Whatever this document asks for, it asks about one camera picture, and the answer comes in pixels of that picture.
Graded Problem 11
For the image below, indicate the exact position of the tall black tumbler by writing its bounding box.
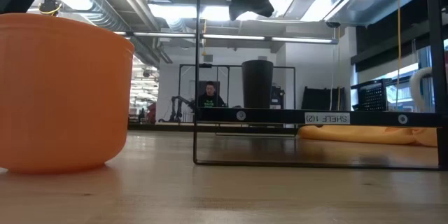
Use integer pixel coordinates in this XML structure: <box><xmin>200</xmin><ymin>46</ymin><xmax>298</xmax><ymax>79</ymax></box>
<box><xmin>241</xmin><ymin>59</ymin><xmax>275</xmax><ymax>110</ymax></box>

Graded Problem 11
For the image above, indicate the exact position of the white shelf label sticker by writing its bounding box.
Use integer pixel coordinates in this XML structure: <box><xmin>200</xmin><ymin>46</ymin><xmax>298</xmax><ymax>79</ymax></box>
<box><xmin>304</xmin><ymin>111</ymin><xmax>351</xmax><ymax>125</ymax></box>

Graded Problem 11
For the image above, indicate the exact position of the long ceiling light strip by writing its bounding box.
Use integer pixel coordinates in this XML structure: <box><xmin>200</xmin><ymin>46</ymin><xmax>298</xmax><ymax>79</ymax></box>
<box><xmin>111</xmin><ymin>30</ymin><xmax>339</xmax><ymax>45</ymax></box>

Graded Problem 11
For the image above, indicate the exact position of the person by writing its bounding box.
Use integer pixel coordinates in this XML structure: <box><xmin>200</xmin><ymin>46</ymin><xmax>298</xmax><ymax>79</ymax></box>
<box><xmin>197</xmin><ymin>80</ymin><xmax>228</xmax><ymax>109</ymax></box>

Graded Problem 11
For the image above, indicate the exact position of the black computer monitor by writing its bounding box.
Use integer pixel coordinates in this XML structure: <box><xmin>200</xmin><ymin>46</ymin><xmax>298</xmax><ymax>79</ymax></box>
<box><xmin>271</xmin><ymin>85</ymin><xmax>286</xmax><ymax>110</ymax></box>

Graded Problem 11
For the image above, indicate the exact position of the black flat panel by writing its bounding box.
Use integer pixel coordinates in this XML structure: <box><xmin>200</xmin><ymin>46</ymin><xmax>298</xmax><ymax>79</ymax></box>
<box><xmin>301</xmin><ymin>86</ymin><xmax>347</xmax><ymax>111</ymax></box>

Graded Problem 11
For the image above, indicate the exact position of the black perforated crate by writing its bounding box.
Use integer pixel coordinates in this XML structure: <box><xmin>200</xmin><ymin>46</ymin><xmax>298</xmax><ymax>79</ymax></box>
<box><xmin>356</xmin><ymin>78</ymin><xmax>393</xmax><ymax>112</ymax></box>

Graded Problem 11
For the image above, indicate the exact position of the orange cloth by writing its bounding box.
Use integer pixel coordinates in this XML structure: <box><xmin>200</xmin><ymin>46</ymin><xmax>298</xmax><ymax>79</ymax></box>
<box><xmin>297</xmin><ymin>125</ymin><xmax>439</xmax><ymax>148</ymax></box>

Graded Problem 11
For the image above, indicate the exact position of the small orange plastic cup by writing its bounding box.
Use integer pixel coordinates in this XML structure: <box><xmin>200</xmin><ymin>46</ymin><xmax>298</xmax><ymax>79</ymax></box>
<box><xmin>0</xmin><ymin>13</ymin><xmax>136</xmax><ymax>175</ymax></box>

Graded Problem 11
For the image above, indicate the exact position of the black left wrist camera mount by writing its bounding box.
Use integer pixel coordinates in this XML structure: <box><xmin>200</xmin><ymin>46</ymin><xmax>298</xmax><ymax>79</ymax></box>
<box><xmin>227</xmin><ymin>0</ymin><xmax>276</xmax><ymax>22</ymax></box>

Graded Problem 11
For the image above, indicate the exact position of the black metal workstation frame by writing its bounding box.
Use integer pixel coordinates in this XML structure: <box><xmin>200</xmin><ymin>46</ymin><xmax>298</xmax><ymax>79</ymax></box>
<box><xmin>178</xmin><ymin>63</ymin><xmax>298</xmax><ymax>110</ymax></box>

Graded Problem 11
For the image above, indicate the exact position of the silver rectangular air duct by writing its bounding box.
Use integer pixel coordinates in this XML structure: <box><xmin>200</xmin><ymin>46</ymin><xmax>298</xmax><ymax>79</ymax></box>
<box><xmin>283</xmin><ymin>0</ymin><xmax>428</xmax><ymax>28</ymax></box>

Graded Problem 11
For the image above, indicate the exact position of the wooden shelf with black frame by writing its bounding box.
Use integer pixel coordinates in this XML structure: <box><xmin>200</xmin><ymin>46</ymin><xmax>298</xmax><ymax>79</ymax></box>
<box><xmin>192</xmin><ymin>0</ymin><xmax>448</xmax><ymax>172</ymax></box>

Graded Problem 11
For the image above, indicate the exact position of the yellow hanging cord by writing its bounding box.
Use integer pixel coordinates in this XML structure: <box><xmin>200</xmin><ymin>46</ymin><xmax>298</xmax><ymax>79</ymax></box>
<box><xmin>396</xmin><ymin>0</ymin><xmax>403</xmax><ymax>111</ymax></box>
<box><xmin>335</xmin><ymin>26</ymin><xmax>342</xmax><ymax>110</ymax></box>

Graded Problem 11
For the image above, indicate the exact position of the hanging yellow cord reel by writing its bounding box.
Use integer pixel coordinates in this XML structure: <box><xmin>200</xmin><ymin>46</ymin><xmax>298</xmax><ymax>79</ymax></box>
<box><xmin>37</xmin><ymin>0</ymin><xmax>64</xmax><ymax>18</ymax></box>

